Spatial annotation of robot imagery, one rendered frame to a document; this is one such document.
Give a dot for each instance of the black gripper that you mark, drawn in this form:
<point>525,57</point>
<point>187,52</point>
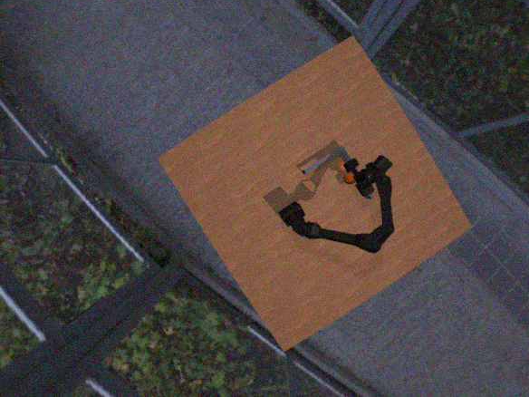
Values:
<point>351,166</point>

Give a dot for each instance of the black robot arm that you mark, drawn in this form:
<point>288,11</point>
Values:
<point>370,242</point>

